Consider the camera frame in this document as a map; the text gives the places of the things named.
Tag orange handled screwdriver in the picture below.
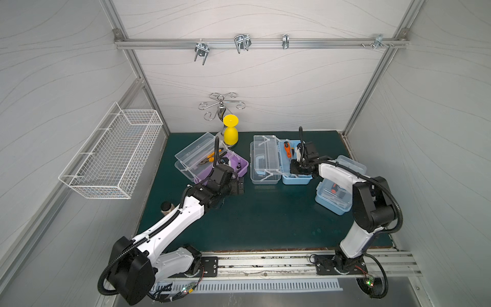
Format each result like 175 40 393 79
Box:
283 141 293 160

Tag black orange screwdriver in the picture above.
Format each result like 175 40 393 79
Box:
331 184 339 194

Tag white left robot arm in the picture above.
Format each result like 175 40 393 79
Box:
97 164 243 306

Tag metal bracket hook right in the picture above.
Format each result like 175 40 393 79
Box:
360 35 395 50

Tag aluminium cross rail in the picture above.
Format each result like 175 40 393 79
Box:
115 37 410 50

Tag purple toolbox clear lid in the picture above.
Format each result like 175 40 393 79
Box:
175 133 249 184

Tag small blue toolbox clear lid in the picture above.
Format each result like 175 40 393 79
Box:
249 134 313 185

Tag large blue toolbox clear lid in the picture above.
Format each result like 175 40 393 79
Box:
315 165 361 216

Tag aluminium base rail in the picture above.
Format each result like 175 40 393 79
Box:
154 249 423 281

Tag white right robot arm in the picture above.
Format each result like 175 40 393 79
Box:
290 140 404 259

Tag metal double hook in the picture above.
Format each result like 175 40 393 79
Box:
233 34 251 54

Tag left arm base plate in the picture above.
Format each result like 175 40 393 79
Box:
184 257 219 278

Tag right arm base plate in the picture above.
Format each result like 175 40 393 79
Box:
309 253 368 276

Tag white wire basket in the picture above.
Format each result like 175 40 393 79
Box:
58 102 163 200

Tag small metal hook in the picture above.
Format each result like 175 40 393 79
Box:
282 34 290 50

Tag orange black pliers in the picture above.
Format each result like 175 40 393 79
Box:
199 148 227 165

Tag yellow plastic goblet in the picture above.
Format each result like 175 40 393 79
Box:
223 114 239 146

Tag silver hook stand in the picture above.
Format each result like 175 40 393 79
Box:
198 92 246 122

